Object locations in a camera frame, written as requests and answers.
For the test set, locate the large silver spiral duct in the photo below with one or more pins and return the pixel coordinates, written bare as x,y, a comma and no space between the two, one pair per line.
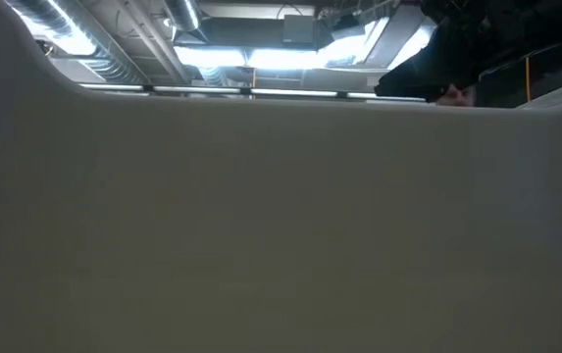
114,68

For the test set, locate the small silver spiral duct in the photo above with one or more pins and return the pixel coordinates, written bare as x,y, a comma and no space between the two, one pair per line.
185,15

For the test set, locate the person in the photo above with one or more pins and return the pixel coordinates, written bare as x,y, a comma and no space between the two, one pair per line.
454,95

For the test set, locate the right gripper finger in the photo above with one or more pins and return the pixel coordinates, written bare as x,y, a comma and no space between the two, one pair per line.
423,73

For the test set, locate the bright ceiling light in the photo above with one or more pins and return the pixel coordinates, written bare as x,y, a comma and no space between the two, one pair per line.
261,59

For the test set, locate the white plastic basket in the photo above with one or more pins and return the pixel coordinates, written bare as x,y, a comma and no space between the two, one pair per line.
261,220

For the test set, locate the silver overhead rail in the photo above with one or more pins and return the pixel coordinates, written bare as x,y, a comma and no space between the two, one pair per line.
197,89

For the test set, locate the grey ceiling box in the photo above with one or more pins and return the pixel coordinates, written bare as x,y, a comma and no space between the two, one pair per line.
299,29

